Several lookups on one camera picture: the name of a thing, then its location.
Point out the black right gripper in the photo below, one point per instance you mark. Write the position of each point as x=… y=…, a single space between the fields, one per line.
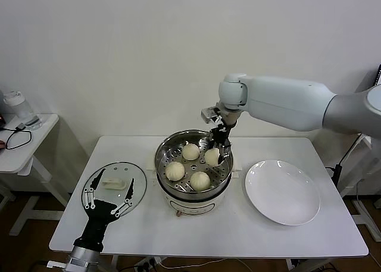
x=221 y=135

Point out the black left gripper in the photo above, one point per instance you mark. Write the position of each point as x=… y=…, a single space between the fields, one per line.
x=96 y=221

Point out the white steamed baozi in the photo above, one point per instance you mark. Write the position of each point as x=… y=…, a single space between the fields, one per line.
x=199 y=181
x=190 y=152
x=211 y=157
x=174 y=171

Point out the round glass pot lid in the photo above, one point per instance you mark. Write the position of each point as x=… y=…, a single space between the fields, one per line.
x=137 y=170

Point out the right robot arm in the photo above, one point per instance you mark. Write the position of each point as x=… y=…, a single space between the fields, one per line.
x=282 y=99

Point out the perforated steel steamer basket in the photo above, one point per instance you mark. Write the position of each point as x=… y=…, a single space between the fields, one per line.
x=220 y=176

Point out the white power strip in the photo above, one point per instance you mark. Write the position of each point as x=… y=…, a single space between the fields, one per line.
x=149 y=264

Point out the white oval plate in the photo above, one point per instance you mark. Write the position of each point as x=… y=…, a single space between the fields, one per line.
x=282 y=191

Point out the white side table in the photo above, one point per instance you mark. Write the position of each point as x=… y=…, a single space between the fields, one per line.
x=352 y=186
x=15 y=156

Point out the small grey adapter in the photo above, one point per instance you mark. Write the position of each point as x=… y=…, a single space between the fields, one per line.
x=21 y=126

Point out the clear water bottle white cap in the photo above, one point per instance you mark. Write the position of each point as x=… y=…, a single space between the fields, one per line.
x=23 y=111

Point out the open grey laptop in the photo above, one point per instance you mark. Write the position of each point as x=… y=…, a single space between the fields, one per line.
x=379 y=74

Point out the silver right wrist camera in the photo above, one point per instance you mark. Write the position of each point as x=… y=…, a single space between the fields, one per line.
x=210 y=114

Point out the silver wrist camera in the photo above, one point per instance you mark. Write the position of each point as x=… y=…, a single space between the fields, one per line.
x=210 y=114
x=58 y=264

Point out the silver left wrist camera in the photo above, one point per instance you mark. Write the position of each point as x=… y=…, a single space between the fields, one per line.
x=58 y=264

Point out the black post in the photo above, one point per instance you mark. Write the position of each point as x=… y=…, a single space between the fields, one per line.
x=336 y=173

